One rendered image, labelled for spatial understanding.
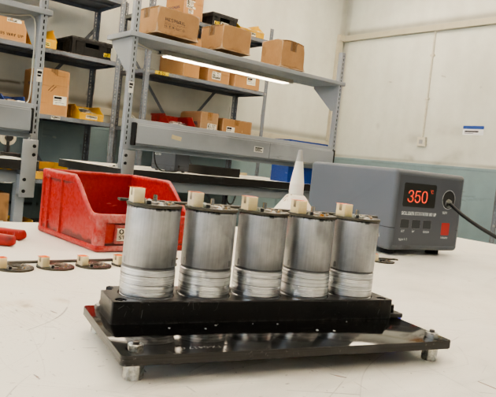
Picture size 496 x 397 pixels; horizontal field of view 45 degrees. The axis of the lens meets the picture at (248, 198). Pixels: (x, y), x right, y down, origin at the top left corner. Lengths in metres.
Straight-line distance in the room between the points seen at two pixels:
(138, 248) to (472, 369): 0.16
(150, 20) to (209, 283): 2.70
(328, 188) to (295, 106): 5.49
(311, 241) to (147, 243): 0.08
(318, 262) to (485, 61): 5.42
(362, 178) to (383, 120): 5.50
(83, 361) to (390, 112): 5.96
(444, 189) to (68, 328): 0.53
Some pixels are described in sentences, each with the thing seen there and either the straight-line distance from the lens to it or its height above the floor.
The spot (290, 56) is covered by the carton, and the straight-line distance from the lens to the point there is 3.39.
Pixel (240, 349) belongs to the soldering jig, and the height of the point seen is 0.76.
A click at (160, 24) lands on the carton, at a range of 2.91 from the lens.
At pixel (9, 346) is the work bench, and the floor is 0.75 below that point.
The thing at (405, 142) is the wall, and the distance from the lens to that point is 6.01.
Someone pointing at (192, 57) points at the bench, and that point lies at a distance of 3.15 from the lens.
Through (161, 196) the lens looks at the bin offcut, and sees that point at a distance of 0.60.
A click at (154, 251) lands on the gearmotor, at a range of 0.27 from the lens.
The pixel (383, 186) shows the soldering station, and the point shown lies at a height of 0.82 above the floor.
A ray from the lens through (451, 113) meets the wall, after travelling 5.77.
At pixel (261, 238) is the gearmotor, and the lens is 0.29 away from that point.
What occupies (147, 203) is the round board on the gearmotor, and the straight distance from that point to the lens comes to 0.27.
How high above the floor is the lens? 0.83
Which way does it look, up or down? 3 degrees down
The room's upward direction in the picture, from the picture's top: 6 degrees clockwise
